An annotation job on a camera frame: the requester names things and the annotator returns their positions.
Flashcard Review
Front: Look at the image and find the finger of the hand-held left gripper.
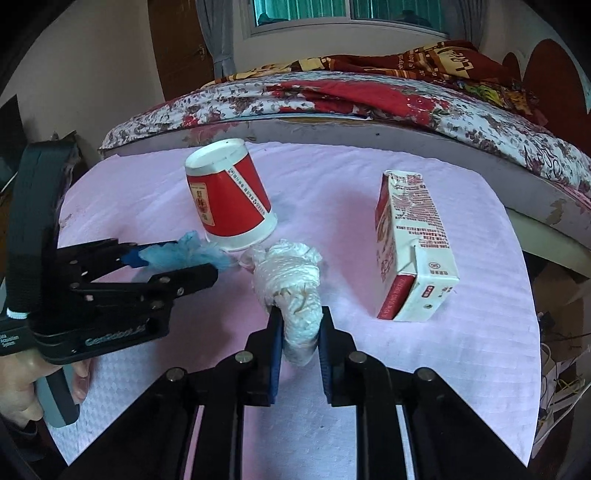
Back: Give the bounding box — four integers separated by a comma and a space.
69, 264, 219, 321
55, 237, 151, 283

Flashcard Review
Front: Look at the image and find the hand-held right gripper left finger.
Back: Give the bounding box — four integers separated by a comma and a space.
60, 305, 284, 480

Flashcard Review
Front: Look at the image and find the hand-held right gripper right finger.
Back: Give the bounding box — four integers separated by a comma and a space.
318, 305, 532, 480

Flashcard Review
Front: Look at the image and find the blue plastic wad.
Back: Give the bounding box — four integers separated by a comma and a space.
139, 232, 237, 271

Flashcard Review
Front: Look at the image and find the white tissue wad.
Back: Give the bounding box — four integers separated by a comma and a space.
240, 240, 324, 368

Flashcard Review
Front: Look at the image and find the person's left hand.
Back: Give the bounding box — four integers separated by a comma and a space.
0, 355, 93, 445

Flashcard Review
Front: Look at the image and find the pink table cloth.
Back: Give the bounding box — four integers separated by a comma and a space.
48, 141, 543, 467

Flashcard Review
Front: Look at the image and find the red and white paper cup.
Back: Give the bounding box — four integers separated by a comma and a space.
185, 138, 279, 253

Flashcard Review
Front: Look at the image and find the red and white carton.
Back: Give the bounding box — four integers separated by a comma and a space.
375, 170, 461, 323

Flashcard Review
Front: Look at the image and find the brown wooden door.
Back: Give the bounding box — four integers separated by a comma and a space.
148, 0, 216, 101

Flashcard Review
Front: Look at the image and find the white power strip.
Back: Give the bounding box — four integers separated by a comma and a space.
536, 364, 591, 457

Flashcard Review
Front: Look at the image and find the grey curtain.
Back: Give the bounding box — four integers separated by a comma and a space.
196, 0, 237, 80
443, 0, 486, 52

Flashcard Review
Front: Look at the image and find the window with green glass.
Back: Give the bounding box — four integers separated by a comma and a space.
252, 0, 451, 38

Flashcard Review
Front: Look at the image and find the red patterned blanket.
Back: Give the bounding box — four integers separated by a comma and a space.
203, 41, 542, 125

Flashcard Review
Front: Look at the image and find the red heart-shaped headboard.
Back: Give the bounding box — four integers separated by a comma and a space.
502, 39, 591, 116

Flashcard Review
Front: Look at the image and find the white bed frame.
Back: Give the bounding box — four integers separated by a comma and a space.
508, 208, 591, 274

